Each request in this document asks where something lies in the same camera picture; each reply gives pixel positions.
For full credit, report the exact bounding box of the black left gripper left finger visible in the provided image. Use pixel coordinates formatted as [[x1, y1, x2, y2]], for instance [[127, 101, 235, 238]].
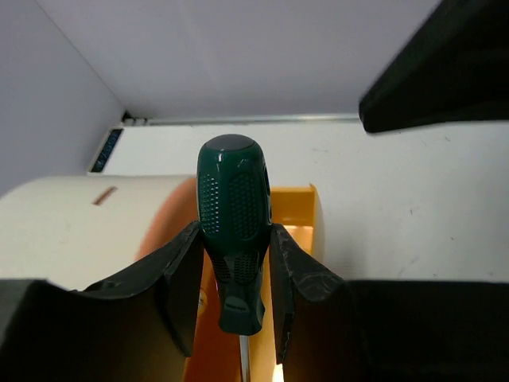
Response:
[[1, 222, 204, 381]]

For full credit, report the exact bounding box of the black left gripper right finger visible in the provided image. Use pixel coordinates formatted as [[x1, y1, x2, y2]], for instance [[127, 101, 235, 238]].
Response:
[[270, 224, 508, 381]]

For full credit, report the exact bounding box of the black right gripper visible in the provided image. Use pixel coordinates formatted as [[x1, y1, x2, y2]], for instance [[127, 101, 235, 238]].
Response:
[[359, 0, 508, 134]]

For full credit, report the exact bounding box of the yellow drawer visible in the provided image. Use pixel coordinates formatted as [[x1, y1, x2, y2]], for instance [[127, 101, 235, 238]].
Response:
[[184, 184, 324, 381]]

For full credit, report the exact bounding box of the orange top drawer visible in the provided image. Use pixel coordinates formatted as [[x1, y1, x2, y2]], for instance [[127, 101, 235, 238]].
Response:
[[134, 178, 197, 261]]

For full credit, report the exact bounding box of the large green screwdriver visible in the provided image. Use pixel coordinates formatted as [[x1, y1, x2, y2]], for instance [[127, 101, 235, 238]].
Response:
[[196, 134, 272, 381]]

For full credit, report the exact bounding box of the cream cylindrical drawer cabinet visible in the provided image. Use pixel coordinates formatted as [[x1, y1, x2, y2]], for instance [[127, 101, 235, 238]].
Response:
[[1, 176, 191, 290]]

